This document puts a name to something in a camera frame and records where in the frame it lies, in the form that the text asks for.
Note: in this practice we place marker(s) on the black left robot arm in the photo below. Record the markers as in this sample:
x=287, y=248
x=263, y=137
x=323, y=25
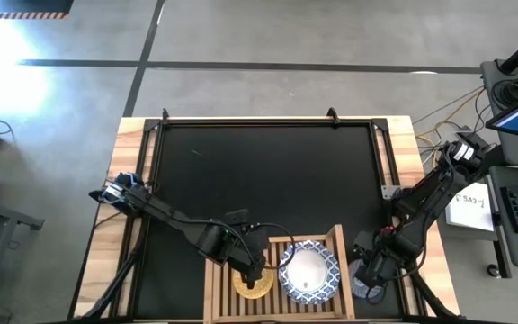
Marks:
x=164, y=213

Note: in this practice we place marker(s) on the white bowl blue patterned rim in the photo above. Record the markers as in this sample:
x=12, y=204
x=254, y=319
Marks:
x=308, y=272

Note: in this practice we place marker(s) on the red clip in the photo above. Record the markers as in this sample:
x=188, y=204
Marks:
x=387, y=230

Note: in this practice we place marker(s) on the wooden slatted shelf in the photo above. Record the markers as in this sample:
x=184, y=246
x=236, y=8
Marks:
x=268, y=317

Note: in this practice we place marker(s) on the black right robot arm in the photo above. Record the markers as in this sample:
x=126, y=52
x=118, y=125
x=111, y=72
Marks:
x=425, y=202

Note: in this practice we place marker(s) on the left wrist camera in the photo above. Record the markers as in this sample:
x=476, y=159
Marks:
x=237, y=217

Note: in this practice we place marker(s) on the gold speckled bowl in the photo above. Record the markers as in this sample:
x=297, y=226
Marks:
x=241, y=290

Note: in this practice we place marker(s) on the white paper sign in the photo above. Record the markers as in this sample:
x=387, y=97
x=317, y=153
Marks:
x=470, y=212

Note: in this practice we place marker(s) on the black clamp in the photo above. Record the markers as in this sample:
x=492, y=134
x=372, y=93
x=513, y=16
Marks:
x=332, y=115
x=165, y=115

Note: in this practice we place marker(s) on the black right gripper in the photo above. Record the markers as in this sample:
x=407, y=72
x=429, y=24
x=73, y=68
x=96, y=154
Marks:
x=380, y=261

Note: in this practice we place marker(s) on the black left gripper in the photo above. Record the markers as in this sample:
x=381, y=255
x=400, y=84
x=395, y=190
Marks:
x=245, y=247

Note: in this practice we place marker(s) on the black mat hazard striped edge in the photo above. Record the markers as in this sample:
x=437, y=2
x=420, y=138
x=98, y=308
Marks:
x=20, y=6

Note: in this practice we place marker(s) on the black table mat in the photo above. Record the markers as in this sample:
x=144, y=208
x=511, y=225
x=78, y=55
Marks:
x=250, y=171

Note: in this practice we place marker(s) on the black caster wheel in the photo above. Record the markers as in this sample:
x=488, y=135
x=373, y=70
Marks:
x=493, y=271

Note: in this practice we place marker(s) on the navy white patterned bowl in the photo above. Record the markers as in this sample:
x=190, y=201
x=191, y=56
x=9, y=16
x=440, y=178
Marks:
x=353, y=270

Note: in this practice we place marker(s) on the grey metal bracket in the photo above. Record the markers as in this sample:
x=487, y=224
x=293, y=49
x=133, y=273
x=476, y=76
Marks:
x=389, y=192

